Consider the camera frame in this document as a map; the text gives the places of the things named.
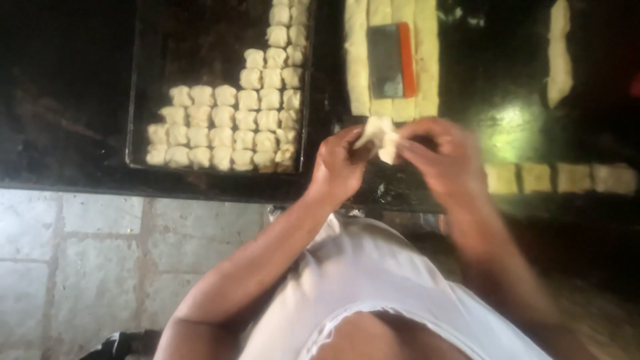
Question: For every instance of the person's left hand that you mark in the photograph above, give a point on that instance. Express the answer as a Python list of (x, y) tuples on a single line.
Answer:
[(337, 167)]

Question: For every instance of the person's right hand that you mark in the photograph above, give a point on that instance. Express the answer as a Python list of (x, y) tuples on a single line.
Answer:
[(445, 160)]

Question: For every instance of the person's right fingers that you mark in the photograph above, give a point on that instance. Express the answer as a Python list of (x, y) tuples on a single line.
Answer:
[(415, 140)]

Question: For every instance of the person's left fingers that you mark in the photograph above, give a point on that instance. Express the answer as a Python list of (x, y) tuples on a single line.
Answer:
[(356, 145)]

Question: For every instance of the raw dough piece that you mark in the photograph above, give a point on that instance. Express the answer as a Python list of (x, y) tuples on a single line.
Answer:
[(381, 136)]

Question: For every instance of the sheet of cut dough strips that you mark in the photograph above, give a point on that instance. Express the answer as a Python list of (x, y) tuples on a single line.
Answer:
[(425, 65)]

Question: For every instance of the rows of shaped dough pieces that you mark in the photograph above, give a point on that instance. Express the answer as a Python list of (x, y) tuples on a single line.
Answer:
[(240, 120)]

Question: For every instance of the dark metal baking tray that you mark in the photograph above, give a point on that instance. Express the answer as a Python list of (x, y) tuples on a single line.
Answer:
[(220, 87)]

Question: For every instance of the person's white shirt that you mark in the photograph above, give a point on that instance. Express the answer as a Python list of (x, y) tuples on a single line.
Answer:
[(380, 295)]

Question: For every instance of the long irregular dough strip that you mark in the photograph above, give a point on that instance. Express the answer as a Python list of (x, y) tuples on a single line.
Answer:
[(559, 55)]

